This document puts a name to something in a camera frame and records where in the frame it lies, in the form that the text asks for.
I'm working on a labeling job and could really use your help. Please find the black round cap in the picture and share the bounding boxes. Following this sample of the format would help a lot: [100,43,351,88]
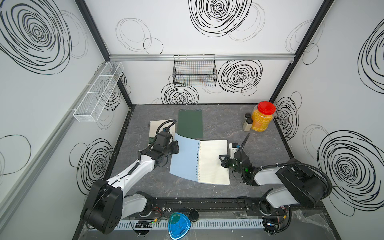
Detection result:
[188,210,200,223]

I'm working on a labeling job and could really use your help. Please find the rear black-capped spice bottle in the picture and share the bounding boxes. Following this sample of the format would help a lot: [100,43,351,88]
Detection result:
[245,113,252,120]

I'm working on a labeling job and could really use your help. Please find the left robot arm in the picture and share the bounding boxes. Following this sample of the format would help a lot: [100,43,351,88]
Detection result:
[81,132,179,234]

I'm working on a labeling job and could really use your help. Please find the white wire wall shelf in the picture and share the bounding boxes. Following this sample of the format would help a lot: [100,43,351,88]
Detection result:
[73,62,124,123]

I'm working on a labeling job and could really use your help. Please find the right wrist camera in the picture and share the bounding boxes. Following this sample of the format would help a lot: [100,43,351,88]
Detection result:
[229,143,241,159]

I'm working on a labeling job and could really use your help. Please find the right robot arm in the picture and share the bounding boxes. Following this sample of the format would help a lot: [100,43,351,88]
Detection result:
[219,151,332,216]

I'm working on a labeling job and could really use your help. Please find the white slotted cable duct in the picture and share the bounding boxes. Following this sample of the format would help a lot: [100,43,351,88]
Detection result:
[113,218,266,232]

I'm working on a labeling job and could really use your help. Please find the beige spiral notebook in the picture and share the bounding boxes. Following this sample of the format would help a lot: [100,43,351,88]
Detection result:
[148,120,176,145]

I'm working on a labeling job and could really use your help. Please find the corn flakes jar red lid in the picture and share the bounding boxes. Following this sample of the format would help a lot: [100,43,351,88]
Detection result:
[252,101,276,132]

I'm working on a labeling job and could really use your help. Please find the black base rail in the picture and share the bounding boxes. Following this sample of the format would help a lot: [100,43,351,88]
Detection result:
[128,197,290,218]

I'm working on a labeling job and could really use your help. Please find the black wire wall basket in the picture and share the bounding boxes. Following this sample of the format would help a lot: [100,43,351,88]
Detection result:
[172,54,218,87]

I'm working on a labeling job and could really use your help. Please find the beige powder spice bottle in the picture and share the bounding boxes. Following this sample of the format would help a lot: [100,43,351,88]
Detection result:
[243,118,253,132]

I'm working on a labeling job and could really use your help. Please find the green spiral notepad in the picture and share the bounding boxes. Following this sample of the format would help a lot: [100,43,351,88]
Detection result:
[177,109,204,139]

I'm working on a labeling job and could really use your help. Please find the light blue spiral notebook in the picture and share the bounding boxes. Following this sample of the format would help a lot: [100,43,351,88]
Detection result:
[170,134,230,186]

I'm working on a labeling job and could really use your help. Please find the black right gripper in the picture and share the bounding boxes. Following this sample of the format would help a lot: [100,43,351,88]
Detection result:
[218,154,245,177]

